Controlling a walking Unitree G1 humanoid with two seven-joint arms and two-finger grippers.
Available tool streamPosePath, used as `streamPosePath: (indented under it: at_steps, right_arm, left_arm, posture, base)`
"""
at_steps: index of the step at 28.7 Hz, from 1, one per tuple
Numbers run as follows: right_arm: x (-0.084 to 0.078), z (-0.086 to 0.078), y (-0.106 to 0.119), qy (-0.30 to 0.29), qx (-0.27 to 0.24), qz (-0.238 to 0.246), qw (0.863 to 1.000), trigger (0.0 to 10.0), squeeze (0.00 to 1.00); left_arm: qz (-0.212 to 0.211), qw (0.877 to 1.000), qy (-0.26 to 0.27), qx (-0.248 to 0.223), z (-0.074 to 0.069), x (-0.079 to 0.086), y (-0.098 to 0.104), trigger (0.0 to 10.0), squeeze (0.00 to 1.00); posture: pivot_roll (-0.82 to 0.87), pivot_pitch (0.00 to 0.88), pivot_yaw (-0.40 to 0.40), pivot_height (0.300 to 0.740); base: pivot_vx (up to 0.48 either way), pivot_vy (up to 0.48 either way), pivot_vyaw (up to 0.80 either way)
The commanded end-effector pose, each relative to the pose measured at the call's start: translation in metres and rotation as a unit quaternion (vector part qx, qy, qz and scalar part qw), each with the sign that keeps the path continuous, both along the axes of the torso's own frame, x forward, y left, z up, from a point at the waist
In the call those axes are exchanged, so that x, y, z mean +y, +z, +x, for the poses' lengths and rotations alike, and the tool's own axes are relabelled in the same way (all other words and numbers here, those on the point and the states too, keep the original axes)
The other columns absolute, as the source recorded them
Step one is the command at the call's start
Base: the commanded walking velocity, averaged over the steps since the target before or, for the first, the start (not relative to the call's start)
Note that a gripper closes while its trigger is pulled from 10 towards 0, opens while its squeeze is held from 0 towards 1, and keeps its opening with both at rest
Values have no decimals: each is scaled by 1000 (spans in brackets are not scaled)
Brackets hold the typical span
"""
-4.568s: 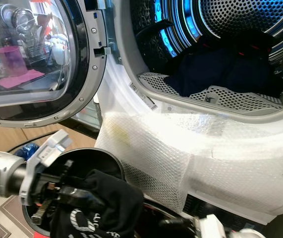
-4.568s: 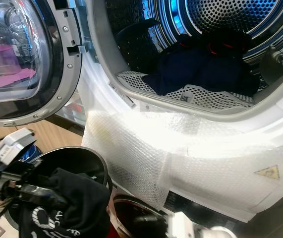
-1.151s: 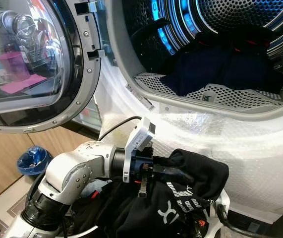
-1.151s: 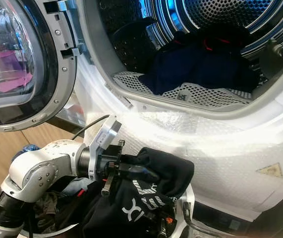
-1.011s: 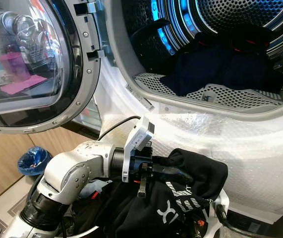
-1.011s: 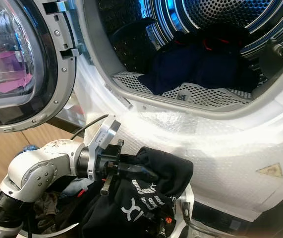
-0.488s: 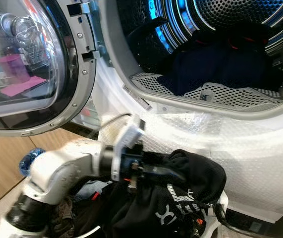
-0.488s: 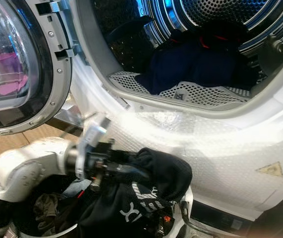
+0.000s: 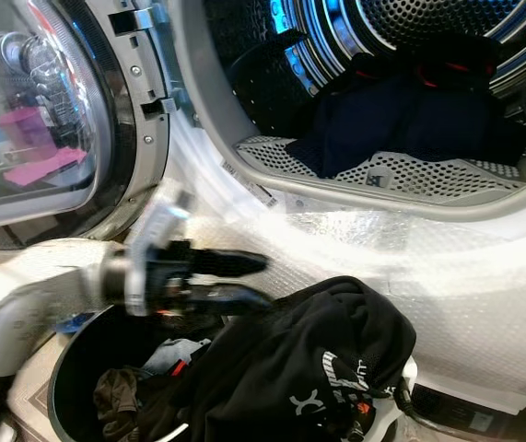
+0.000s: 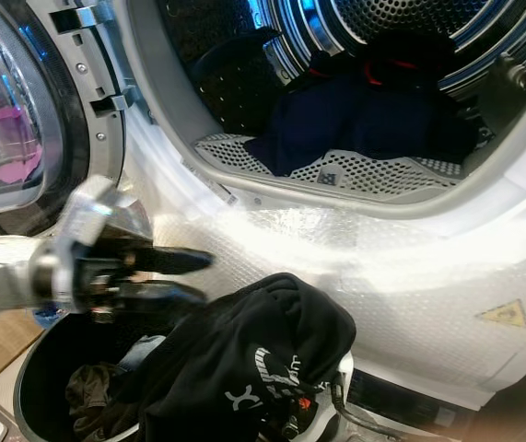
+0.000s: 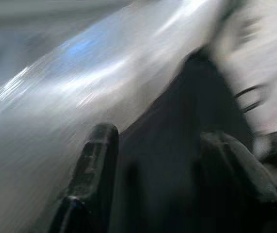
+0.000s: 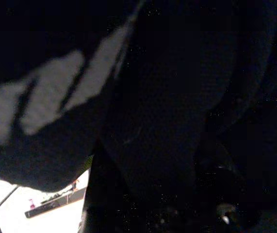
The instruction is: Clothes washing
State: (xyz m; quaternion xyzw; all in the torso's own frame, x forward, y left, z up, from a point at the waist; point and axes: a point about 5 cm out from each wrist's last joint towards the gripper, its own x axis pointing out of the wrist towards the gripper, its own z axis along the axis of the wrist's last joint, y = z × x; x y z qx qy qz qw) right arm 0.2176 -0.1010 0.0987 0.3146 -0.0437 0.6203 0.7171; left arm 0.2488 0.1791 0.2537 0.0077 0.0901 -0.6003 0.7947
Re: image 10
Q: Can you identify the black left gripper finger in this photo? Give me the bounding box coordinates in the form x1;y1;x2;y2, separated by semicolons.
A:
135;281;208;314
138;247;216;277

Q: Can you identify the black garment with white logo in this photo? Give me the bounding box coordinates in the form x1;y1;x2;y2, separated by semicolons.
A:
126;273;357;442

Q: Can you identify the white washing machine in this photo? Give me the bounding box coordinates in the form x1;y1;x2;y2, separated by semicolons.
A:
115;0;526;411

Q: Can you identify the light blue garment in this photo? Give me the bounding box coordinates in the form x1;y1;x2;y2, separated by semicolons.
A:
115;333;167;369

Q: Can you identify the brown garment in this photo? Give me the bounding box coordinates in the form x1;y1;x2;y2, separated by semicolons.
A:
64;362;125;438

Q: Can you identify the black round laundry basket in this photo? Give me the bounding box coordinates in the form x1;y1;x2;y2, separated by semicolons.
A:
12;308;181;442

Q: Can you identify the round glass washer door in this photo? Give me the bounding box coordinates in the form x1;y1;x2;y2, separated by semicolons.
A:
0;0;130;222

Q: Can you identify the black drum paddle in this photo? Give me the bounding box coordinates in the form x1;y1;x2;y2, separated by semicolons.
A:
189;28;286;139

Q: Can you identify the grey perforated lint filter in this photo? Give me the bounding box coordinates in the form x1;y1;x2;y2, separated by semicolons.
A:
193;134;466;190

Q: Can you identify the navy blue garment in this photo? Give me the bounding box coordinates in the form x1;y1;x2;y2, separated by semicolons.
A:
244;74;480;178

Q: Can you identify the black washer base panel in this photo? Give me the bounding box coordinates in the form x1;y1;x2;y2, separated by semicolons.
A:
345;368;475;429

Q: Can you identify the perforated steel washer drum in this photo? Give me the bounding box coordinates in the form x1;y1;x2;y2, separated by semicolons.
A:
157;0;526;93

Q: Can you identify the yellow triangle warning sticker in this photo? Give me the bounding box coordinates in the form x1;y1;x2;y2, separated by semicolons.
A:
474;299;526;330

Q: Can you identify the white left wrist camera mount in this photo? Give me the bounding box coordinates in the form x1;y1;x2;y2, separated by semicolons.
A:
46;175;148;309

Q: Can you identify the grey door hinge bracket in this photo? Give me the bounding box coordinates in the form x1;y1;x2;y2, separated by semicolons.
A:
53;5;116;33
89;92;130;113

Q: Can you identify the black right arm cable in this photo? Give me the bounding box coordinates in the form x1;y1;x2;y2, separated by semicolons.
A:
330;379;406;441

